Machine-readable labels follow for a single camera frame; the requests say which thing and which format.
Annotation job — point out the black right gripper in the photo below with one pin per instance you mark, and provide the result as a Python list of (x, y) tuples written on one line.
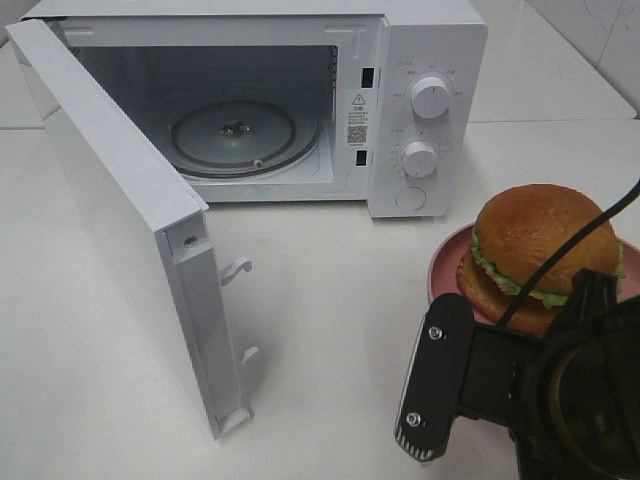
[(499, 365)]

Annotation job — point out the burger with lettuce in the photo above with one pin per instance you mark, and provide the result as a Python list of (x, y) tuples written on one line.
[(514, 234)]

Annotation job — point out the round white door-release button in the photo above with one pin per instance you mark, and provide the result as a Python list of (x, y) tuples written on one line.
[(411, 199)]

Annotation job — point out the white microwave door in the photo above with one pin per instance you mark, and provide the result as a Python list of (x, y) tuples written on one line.
[(149, 224)]

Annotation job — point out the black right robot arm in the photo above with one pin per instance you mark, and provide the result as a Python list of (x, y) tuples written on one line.
[(570, 398)]

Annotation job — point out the white lower timer knob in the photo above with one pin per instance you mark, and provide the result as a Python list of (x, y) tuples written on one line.
[(419, 159)]

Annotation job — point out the white upper power knob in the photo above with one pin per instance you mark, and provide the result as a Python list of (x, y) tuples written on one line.
[(430, 96)]

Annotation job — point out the white microwave oven body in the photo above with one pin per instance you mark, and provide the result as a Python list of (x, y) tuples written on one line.
[(161, 60)]

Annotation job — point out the white warning label sticker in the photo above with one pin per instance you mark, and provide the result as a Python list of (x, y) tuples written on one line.
[(357, 117)]

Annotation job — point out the glass microwave turntable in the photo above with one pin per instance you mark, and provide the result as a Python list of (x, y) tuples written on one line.
[(241, 138)]

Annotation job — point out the black wrist camera with heatsink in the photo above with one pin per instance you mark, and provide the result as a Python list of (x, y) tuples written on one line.
[(430, 395)]

